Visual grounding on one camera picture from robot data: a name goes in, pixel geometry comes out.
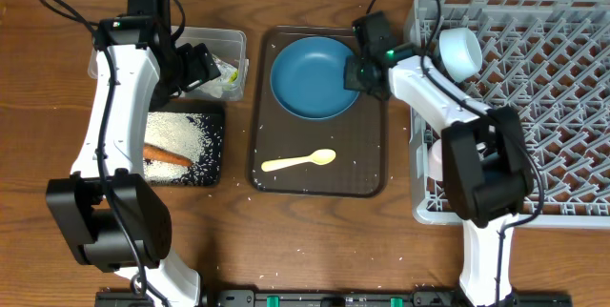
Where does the white tissue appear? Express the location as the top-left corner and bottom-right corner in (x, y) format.
(192, 54), (240, 101)

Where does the green snack wrapper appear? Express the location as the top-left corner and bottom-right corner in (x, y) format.
(228, 70), (239, 83)

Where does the dark blue plate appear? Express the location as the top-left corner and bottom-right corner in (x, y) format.
(270, 36), (359, 120)

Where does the light blue rice bowl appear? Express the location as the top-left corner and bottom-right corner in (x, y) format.
(438, 28), (482, 83)

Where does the orange carrot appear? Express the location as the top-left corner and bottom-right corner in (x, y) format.
(143, 144), (193, 167)

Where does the yellow plastic spoon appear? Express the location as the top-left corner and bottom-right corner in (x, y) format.
(261, 149), (336, 172)

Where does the pink cup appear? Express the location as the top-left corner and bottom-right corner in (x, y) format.
(427, 139), (443, 181)

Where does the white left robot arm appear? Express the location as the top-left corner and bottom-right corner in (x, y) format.
(46, 0), (219, 306)

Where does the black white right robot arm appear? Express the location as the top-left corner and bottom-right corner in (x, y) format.
(344, 11), (533, 306)

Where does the black waste tray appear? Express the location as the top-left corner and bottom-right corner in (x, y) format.
(142, 100), (227, 188)

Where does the grey dishwasher rack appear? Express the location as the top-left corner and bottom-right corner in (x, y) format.
(403, 0), (609, 229)

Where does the clear plastic bin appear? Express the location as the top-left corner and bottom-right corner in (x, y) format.
(92, 27), (246, 111)

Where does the spilled white rice pile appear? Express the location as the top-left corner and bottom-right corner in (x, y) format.
(142, 111), (223, 185)

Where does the dark brown serving tray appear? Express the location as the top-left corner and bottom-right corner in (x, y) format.
(248, 26), (388, 198)

